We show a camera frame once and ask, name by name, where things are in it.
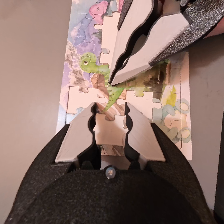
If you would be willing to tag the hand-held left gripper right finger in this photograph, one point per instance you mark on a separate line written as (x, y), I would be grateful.
(145, 141)

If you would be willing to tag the pink dinosaur head puzzle piece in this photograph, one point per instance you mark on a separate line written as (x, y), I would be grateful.
(98, 8)

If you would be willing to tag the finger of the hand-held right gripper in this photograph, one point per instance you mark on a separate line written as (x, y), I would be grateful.
(133, 21)
(157, 43)

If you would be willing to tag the grey desk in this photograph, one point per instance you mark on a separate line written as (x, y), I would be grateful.
(31, 70)

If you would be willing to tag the group of assembled puzzle pieces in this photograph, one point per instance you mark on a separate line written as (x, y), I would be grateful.
(166, 105)

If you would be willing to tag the black dimpled surface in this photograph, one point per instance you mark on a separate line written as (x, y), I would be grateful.
(219, 157)

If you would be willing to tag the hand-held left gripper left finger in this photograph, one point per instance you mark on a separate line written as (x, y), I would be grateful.
(77, 141)

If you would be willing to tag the green and brown puzzle piece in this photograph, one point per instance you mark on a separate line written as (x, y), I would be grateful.
(113, 98)

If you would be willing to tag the green grass puzzle piece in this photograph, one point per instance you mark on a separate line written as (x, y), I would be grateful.
(140, 84)

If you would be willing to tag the person's right hand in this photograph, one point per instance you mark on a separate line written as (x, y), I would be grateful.
(217, 28)

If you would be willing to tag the dinosaur puzzle tray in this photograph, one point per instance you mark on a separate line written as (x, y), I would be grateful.
(80, 99)

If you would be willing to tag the blue purple puzzle piece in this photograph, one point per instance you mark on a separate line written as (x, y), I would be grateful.
(85, 28)

